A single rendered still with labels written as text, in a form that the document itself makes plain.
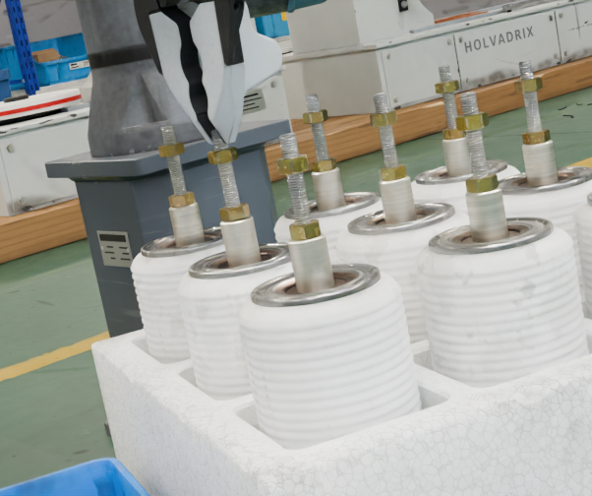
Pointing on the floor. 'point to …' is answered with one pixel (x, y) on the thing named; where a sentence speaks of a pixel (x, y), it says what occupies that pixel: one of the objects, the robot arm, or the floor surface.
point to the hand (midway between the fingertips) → (209, 126)
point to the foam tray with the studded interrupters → (499, 438)
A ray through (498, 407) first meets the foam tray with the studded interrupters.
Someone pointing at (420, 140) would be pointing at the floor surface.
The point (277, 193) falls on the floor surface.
